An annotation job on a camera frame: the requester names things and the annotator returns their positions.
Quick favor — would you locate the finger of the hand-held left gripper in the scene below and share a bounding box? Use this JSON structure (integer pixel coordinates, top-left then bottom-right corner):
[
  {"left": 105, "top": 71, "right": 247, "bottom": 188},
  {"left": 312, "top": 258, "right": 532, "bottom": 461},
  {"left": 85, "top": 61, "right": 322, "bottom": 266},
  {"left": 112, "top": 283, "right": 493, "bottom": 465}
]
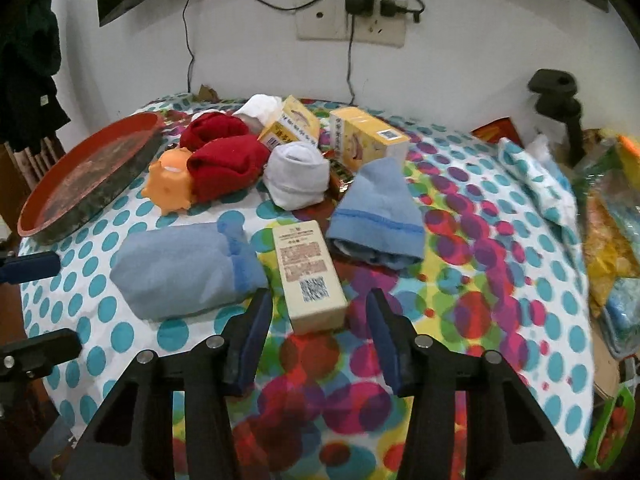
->
[
  {"left": 0, "top": 251, "right": 62, "bottom": 285},
  {"left": 0, "top": 328, "right": 83, "bottom": 383}
]

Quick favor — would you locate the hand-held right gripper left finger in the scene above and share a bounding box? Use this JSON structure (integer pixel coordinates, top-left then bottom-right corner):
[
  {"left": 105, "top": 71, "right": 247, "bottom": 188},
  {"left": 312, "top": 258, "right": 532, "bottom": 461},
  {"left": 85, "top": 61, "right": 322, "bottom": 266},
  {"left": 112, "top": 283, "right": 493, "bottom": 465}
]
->
[{"left": 62, "top": 287, "right": 275, "bottom": 480}]

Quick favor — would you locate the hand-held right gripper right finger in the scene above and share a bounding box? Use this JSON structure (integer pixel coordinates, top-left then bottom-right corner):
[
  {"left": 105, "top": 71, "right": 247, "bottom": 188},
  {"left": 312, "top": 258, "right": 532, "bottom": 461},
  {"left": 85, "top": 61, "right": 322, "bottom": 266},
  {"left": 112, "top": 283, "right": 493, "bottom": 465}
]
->
[{"left": 365, "top": 287, "right": 581, "bottom": 480}]

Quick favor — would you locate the beige rectangular box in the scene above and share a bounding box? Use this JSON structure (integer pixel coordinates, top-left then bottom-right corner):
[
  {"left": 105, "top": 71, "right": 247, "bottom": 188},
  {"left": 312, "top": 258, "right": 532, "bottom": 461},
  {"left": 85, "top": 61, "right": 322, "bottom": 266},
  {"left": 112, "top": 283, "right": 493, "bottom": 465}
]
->
[{"left": 271, "top": 220, "right": 348, "bottom": 336}]

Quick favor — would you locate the red round tray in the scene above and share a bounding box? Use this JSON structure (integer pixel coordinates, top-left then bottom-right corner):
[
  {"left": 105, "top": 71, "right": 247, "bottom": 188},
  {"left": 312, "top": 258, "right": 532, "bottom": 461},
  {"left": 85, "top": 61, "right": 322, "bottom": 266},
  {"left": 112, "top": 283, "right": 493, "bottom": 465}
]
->
[{"left": 17, "top": 112, "right": 166, "bottom": 246}]

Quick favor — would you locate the smooth white sock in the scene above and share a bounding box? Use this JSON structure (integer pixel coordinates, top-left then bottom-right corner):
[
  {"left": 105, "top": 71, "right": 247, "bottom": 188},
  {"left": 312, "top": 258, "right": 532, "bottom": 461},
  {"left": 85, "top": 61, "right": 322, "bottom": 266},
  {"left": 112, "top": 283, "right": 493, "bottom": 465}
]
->
[{"left": 262, "top": 141, "right": 328, "bottom": 209}]

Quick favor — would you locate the large red sock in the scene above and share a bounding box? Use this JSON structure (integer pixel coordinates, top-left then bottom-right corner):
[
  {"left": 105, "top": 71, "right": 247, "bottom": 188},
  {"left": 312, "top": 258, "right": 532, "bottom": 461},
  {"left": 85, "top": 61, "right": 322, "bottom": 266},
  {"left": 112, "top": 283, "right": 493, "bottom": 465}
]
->
[{"left": 186, "top": 135, "right": 271, "bottom": 201}]

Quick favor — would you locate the yellow and white box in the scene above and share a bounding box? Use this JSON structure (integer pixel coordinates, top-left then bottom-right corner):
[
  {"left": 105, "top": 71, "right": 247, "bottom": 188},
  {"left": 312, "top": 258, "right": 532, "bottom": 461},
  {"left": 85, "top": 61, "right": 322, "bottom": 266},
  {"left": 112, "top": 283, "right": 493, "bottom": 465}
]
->
[{"left": 328, "top": 106, "right": 411, "bottom": 173}]

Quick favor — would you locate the yellow box with barcode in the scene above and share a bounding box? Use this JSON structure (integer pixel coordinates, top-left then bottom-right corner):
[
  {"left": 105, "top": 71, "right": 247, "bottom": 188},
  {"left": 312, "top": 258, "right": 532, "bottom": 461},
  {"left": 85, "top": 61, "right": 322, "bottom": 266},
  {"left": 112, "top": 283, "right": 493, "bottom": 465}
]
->
[{"left": 257, "top": 95, "right": 322, "bottom": 153}]

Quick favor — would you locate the fluffy white sock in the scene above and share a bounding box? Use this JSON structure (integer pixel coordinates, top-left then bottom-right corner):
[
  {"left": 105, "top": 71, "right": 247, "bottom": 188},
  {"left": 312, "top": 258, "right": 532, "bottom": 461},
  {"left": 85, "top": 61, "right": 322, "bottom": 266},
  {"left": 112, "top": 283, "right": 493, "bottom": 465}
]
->
[{"left": 232, "top": 94, "right": 283, "bottom": 128}]

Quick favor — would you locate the light blue folded sock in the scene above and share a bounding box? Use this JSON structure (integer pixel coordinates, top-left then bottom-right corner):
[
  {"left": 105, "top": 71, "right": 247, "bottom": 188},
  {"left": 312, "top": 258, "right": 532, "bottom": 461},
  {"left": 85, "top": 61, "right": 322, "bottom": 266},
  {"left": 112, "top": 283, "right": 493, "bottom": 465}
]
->
[
  {"left": 110, "top": 210, "right": 269, "bottom": 322},
  {"left": 325, "top": 156, "right": 426, "bottom": 267}
]

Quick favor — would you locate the wooden chair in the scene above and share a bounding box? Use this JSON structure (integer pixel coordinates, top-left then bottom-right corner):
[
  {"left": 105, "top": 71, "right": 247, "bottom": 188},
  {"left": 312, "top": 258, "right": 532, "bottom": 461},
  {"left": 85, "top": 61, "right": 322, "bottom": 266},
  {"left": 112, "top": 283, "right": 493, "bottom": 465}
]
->
[{"left": 0, "top": 132, "right": 68, "bottom": 241}]

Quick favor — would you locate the polka dot tablecloth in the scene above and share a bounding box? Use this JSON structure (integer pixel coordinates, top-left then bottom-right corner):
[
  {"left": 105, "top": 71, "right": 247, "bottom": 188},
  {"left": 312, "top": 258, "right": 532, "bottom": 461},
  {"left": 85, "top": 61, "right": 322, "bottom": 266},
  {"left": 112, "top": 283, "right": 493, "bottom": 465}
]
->
[{"left": 17, "top": 92, "right": 596, "bottom": 480}]

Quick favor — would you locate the orange spiky toy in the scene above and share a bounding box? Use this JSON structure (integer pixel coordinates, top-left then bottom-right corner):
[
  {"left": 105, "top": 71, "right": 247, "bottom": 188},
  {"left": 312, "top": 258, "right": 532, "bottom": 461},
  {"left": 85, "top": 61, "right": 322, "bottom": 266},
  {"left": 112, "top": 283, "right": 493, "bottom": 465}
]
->
[{"left": 141, "top": 147, "right": 196, "bottom": 217}]

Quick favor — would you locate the red wrapped candy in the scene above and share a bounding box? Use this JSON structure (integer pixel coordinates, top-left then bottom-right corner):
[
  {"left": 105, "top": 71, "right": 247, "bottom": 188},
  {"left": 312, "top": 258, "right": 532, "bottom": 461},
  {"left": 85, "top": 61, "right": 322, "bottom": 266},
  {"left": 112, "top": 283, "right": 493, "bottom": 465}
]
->
[{"left": 325, "top": 147, "right": 358, "bottom": 193}]

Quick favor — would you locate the dark hanging clothing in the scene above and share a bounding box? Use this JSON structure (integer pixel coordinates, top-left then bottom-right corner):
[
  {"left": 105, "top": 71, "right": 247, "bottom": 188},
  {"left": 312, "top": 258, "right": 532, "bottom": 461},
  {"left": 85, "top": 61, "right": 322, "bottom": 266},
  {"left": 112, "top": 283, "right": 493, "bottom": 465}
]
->
[{"left": 0, "top": 0, "right": 71, "bottom": 153}]

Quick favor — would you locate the small red rolled sock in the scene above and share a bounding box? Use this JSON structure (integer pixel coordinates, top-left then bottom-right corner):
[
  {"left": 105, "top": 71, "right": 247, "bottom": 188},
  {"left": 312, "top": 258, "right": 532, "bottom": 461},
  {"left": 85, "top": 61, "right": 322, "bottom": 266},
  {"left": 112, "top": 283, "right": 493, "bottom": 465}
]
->
[{"left": 179, "top": 112, "right": 251, "bottom": 152}]

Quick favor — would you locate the brown cardboard box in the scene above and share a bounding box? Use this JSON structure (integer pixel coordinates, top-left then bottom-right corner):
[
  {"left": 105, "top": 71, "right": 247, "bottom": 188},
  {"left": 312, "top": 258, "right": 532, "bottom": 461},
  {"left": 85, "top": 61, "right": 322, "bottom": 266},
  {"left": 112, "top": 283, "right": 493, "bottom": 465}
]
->
[{"left": 592, "top": 330, "right": 626, "bottom": 401}]

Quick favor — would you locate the yellow snack bag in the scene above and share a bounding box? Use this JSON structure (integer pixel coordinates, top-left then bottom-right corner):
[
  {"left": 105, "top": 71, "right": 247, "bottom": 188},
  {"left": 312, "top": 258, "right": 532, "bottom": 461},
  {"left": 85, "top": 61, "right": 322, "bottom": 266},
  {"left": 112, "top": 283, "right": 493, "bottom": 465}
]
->
[{"left": 582, "top": 195, "right": 633, "bottom": 316}]

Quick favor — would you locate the green strawberry packet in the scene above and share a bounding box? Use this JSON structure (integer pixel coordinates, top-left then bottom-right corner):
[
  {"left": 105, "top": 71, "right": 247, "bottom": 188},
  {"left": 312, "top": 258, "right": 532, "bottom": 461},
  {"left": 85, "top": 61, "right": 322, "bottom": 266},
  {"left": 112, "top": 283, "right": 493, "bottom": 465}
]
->
[{"left": 582, "top": 385, "right": 636, "bottom": 471}]

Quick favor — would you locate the blue plastic packet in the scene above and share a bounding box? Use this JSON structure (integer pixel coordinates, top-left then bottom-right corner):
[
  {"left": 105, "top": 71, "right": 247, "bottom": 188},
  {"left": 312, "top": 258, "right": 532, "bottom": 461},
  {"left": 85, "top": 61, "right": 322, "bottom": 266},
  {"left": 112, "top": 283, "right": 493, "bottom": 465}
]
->
[{"left": 600, "top": 275, "right": 640, "bottom": 356}]

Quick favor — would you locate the red and yellow packet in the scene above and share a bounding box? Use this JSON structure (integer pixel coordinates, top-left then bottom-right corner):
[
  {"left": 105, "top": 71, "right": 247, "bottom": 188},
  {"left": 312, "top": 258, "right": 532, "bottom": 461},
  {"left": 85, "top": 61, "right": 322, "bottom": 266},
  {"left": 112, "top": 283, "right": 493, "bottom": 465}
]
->
[{"left": 472, "top": 117, "right": 523, "bottom": 148}]

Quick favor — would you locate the white plastic bag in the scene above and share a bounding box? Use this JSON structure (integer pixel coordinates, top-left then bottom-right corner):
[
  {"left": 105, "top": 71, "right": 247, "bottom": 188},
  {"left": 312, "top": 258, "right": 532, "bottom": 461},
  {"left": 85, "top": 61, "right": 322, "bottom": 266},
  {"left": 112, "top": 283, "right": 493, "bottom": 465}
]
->
[{"left": 525, "top": 132, "right": 556, "bottom": 161}]

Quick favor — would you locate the black clamp stand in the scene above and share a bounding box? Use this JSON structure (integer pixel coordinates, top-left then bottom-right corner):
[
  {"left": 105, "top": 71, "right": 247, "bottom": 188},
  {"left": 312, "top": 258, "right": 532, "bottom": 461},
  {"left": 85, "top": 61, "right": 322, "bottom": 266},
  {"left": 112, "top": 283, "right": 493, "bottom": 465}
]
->
[{"left": 527, "top": 69, "right": 586, "bottom": 166}]

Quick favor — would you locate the yellow knitted toy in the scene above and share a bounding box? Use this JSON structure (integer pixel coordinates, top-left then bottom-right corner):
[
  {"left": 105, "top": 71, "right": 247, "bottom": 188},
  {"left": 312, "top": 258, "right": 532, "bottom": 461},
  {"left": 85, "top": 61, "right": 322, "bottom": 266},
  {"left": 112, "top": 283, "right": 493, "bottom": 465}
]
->
[{"left": 602, "top": 127, "right": 640, "bottom": 171}]

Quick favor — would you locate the black plug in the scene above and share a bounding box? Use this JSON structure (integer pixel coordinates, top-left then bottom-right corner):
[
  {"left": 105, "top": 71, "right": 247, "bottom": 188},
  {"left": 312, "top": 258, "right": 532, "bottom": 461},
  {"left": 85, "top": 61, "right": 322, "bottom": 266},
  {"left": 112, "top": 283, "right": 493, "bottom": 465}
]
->
[{"left": 378, "top": 0, "right": 426, "bottom": 25}]

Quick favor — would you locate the thin black wall cable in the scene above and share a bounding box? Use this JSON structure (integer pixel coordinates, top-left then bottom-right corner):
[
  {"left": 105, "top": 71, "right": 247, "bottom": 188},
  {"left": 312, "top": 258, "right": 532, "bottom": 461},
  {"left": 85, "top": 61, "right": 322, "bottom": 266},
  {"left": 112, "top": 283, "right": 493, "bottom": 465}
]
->
[{"left": 181, "top": 0, "right": 197, "bottom": 95}]

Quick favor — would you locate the black adapter cable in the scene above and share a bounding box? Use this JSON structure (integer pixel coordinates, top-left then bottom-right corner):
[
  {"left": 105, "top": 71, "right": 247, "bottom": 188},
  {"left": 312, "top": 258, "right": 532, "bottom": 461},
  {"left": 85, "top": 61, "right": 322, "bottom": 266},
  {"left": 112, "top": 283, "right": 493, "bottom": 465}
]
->
[{"left": 345, "top": 14, "right": 358, "bottom": 107}]

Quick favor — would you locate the white wall power socket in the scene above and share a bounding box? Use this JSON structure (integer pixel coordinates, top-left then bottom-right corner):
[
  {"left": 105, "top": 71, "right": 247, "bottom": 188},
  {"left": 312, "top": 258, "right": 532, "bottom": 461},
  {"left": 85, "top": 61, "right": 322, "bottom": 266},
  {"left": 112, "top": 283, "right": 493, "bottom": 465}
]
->
[{"left": 350, "top": 0, "right": 408, "bottom": 48}]

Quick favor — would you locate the wall plate with round hole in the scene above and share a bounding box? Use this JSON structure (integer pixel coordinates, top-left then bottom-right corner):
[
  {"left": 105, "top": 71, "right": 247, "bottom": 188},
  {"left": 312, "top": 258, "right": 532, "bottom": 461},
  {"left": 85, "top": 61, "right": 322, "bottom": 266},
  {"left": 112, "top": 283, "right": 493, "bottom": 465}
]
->
[{"left": 296, "top": 2, "right": 351, "bottom": 41}]

